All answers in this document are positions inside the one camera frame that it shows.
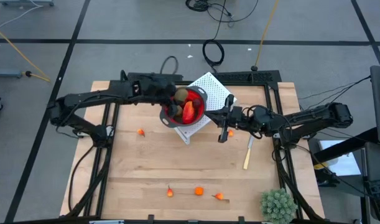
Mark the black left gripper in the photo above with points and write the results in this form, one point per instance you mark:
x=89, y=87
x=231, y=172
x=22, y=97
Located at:
x=155, y=88

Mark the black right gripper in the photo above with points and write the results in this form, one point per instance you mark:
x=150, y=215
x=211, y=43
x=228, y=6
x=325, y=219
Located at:
x=236, y=118

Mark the brown green kiwi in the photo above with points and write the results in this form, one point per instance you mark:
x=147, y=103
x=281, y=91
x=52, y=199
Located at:
x=181, y=95
x=177, y=111

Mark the red grey collapsible colander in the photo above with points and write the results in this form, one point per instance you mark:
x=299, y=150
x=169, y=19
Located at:
x=201, y=109

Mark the small orange yellow mango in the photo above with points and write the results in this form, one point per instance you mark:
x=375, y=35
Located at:
x=141, y=132
x=231, y=133

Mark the large red orange fruit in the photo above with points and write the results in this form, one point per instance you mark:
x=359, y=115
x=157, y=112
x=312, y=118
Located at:
x=188, y=113

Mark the dark red plum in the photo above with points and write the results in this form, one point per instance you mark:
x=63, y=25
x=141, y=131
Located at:
x=197, y=102

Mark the small orange pear with stem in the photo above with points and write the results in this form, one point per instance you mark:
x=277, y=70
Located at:
x=169, y=193
x=219, y=196

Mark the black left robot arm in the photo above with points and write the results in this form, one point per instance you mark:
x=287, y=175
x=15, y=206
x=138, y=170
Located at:
x=93, y=96

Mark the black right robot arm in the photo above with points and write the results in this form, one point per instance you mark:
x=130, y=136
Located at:
x=314, y=116

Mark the white perforated metal stand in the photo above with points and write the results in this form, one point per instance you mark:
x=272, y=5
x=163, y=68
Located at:
x=217, y=90

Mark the black round foot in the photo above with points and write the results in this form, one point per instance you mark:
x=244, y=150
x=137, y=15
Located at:
x=254, y=68

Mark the small orange tangerine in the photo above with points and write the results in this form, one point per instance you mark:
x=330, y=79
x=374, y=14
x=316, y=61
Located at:
x=199, y=191

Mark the black table clamp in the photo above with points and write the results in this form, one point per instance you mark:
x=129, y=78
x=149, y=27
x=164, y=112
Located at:
x=241, y=219
x=150, y=218

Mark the pale green artificial plant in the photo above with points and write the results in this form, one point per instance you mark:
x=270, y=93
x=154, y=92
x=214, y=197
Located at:
x=278, y=207

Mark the yellow object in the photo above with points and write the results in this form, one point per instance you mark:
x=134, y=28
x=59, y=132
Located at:
x=319, y=166

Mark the black floor base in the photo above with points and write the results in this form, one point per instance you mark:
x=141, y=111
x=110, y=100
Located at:
x=326, y=180

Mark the white panel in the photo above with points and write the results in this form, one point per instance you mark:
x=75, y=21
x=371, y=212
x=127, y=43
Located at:
x=342, y=163

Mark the silver metal bar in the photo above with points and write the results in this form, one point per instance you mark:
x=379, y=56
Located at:
x=107, y=222

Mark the black desk bar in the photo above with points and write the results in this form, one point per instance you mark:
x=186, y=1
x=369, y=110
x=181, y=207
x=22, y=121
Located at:
x=364, y=138

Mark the grey metal base bar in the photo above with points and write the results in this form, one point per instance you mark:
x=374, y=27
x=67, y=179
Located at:
x=25, y=3
x=6, y=74

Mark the black keyboard crate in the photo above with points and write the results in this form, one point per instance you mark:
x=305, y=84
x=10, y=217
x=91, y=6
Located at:
x=379, y=199

